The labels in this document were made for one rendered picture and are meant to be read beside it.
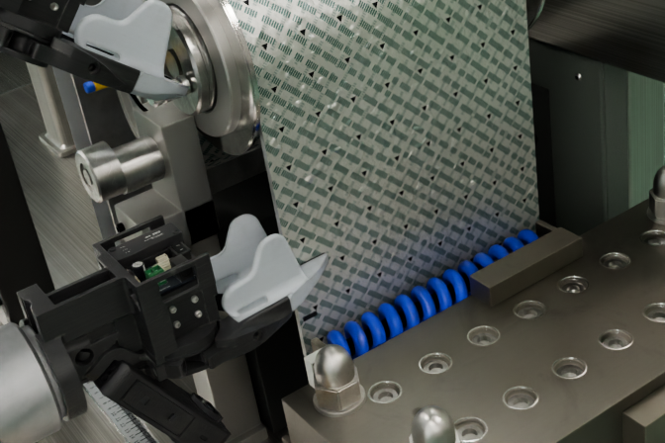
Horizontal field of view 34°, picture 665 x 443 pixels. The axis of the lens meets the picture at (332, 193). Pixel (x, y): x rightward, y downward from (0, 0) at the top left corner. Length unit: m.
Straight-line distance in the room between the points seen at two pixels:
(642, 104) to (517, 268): 0.40
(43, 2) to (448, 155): 0.33
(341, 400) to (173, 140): 0.22
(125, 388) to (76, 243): 0.58
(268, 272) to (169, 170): 0.11
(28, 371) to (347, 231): 0.25
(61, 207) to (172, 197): 0.58
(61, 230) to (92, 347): 0.62
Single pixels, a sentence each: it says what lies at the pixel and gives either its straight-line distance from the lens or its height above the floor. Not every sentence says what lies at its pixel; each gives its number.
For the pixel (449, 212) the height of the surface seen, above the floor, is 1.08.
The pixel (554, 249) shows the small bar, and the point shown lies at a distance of 0.86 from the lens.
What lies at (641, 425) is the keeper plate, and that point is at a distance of 0.74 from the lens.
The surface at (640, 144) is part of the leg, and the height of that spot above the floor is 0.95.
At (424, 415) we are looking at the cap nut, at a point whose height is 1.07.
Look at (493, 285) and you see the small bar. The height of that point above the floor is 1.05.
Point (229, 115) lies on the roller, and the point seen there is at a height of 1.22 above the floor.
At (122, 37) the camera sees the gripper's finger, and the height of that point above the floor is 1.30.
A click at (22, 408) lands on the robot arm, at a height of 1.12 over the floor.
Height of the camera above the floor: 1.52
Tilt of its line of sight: 29 degrees down
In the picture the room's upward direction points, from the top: 10 degrees counter-clockwise
